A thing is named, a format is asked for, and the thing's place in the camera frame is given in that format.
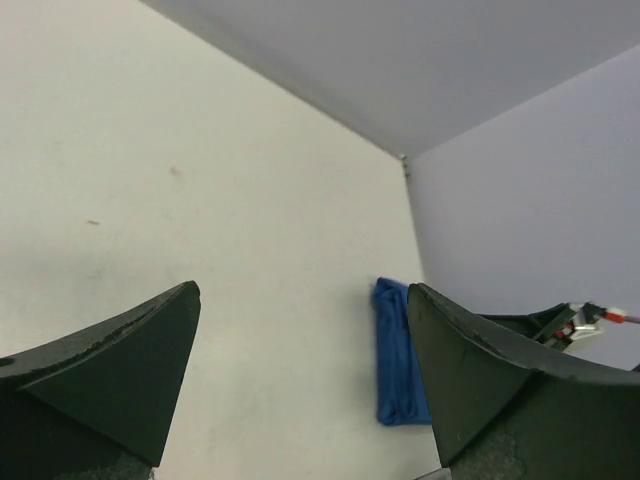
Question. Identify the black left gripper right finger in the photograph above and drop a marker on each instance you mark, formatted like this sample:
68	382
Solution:
506	407

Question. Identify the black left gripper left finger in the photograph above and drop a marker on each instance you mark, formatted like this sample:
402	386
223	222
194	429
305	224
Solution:
99	403

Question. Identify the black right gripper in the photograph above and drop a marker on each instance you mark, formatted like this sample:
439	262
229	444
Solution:
564	327

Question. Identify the blue surgical drape cloth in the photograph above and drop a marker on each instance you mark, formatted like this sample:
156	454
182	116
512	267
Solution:
401	396

